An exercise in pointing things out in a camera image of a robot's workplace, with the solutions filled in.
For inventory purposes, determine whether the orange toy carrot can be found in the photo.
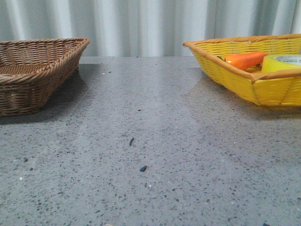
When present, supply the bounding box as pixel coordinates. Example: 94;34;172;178
224;51;268;70

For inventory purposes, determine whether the white pleated curtain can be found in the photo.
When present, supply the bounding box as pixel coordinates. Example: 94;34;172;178
0;0;301;57

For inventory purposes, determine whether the yellow wicker basket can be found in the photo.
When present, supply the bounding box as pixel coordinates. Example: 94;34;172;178
183;34;301;106

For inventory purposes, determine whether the brown wicker basket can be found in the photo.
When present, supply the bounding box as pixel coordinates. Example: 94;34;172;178
0;38;90;116

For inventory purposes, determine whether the yellow tape roll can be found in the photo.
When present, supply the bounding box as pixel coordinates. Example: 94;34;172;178
261;54;301;73

